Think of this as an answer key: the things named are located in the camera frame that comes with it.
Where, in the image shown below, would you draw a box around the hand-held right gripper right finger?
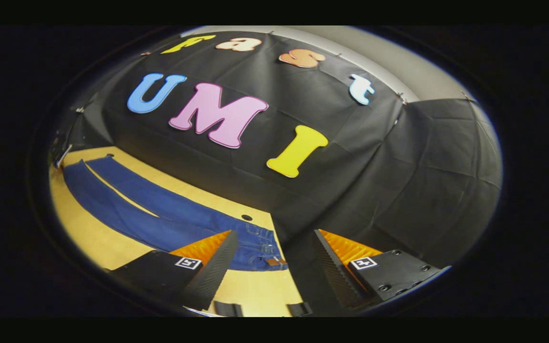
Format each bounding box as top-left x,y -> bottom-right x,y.
313,229 -> 452,311

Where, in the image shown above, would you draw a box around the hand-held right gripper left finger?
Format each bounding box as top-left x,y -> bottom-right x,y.
110,230 -> 239,313

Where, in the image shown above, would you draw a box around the blue denim jeans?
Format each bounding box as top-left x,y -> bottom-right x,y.
62,156 -> 288,272

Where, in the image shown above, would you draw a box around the black backdrop cloth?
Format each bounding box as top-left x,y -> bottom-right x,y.
50,30 -> 503,315

